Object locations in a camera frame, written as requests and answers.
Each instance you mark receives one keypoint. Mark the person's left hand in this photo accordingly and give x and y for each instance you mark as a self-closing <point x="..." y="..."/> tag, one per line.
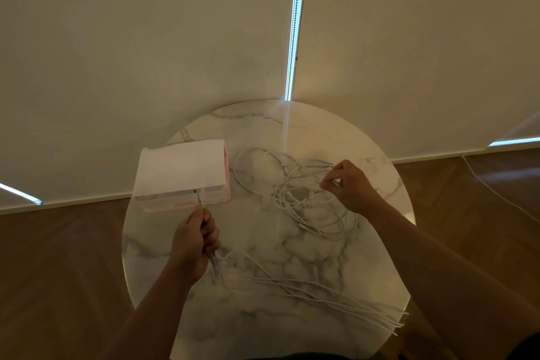
<point x="192" y="246"/>

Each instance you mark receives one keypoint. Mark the person's right hand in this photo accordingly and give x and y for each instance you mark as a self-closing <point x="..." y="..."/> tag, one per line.
<point x="354" y="189"/>

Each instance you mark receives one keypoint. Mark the person's right forearm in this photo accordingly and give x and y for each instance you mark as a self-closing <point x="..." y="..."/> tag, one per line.
<point x="451" y="279"/>

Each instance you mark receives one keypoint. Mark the beige roller blind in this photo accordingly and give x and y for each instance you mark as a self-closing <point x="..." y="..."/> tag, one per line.
<point x="422" y="47"/>
<point x="126" y="56"/>

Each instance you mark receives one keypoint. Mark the person's black clothing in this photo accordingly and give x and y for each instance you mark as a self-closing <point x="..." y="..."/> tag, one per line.
<point x="527" y="349"/>

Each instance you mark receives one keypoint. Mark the pink white storage box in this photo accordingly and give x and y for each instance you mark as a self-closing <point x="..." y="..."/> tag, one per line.
<point x="181" y="165"/>

